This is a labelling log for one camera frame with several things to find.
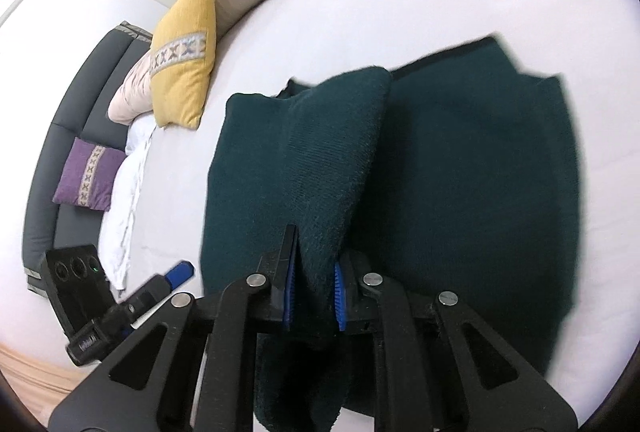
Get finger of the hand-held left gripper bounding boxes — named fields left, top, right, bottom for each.
left=120, top=261, right=195, bottom=318

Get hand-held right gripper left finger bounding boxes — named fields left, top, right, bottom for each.
left=48, top=224, right=301, bottom=432

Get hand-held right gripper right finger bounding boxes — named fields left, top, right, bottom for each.
left=332, top=249, right=581, bottom=432

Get dark green sweater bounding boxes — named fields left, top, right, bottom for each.
left=200, top=32, right=581, bottom=432

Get white pillow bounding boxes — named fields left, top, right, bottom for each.
left=97, top=112, right=156, bottom=290

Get purple patterned pillow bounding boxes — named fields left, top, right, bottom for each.
left=51, top=137, right=127, bottom=212

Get grey padded headboard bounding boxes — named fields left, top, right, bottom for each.
left=22, top=23, right=153, bottom=298

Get yellow patterned pillow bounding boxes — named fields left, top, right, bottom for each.
left=150, top=0, right=218, bottom=130

